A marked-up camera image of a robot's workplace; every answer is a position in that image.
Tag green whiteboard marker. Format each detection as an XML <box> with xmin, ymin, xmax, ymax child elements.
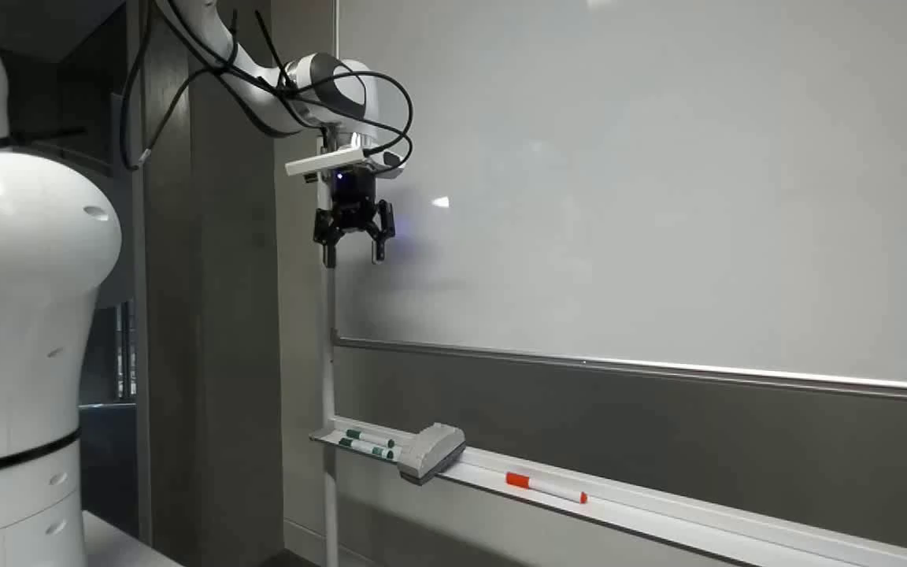
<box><xmin>341</xmin><ymin>437</ymin><xmax>398</xmax><ymax>459</ymax></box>
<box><xmin>342</xmin><ymin>430</ymin><xmax>398</xmax><ymax>447</ymax></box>

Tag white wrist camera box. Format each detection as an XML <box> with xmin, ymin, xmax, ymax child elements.
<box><xmin>285</xmin><ymin>148</ymin><xmax>364</xmax><ymax>176</ymax></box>

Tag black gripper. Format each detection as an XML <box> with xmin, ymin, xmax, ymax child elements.
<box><xmin>315</xmin><ymin>167</ymin><xmax>393</xmax><ymax>269</ymax></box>

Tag whiteboard marker tray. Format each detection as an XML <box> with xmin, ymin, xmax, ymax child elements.
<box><xmin>315</xmin><ymin>420</ymin><xmax>907</xmax><ymax>567</ymax></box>

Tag white whiteboard stand post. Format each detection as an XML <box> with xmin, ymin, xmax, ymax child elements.
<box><xmin>318</xmin><ymin>183</ymin><xmax>341</xmax><ymax>567</ymax></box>

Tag whiteboard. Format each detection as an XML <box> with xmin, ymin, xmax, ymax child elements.
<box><xmin>337</xmin><ymin>0</ymin><xmax>907</xmax><ymax>392</ymax></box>

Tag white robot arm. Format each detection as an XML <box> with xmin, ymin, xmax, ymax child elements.
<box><xmin>0</xmin><ymin>59</ymin><xmax>123</xmax><ymax>567</ymax></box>

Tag red whiteboard marker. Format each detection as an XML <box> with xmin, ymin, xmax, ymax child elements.
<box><xmin>503</xmin><ymin>471</ymin><xmax>590</xmax><ymax>503</ymax></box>

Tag grey whiteboard eraser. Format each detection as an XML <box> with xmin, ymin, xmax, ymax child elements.
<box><xmin>398</xmin><ymin>422</ymin><xmax>465</xmax><ymax>483</ymax></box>

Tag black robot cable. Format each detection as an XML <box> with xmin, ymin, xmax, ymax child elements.
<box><xmin>121</xmin><ymin>0</ymin><xmax>420</xmax><ymax>173</ymax></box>

